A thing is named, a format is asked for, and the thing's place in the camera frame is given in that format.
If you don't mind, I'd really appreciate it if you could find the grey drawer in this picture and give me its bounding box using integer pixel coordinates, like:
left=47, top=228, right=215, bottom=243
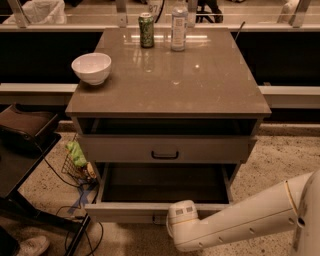
left=78, top=135, right=256, bottom=163
left=85, top=163, right=233, bottom=224

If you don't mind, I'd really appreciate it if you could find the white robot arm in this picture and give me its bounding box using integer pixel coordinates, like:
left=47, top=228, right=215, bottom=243
left=167, top=171, right=320, bottom=256

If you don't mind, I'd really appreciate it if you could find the grey drawer cabinet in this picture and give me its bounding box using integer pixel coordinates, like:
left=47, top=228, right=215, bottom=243
left=65, top=27, right=272, bottom=188

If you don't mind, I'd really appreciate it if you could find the green bag in basket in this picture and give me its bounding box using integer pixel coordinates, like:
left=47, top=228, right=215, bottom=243
left=66, top=141, right=87, bottom=168

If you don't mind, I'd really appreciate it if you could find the white ceramic bowl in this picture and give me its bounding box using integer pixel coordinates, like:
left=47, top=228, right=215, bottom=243
left=71, top=53, right=112, bottom=85

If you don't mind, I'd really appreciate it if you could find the green soda can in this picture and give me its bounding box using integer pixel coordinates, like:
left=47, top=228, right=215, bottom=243
left=138, top=12, right=154, bottom=48

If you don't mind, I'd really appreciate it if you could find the clear plastic water bottle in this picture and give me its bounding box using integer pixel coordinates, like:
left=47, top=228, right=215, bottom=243
left=171, top=0, right=188, bottom=51

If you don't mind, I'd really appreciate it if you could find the black cart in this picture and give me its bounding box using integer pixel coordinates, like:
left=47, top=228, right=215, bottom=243
left=0, top=133, right=90, bottom=256

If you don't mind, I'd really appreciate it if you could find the white plastic bag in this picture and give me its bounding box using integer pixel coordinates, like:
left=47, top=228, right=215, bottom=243
left=2, top=0, right=67, bottom=25

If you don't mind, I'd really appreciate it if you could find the white sneaker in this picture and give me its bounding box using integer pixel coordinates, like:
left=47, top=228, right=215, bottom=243
left=16, top=236, right=50, bottom=256

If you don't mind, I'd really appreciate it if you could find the wire basket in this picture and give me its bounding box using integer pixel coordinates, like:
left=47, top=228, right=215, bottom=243
left=62, top=136, right=95, bottom=184

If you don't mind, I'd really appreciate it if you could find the black floor cable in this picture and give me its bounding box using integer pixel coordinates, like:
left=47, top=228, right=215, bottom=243
left=43, top=158, right=104, bottom=256

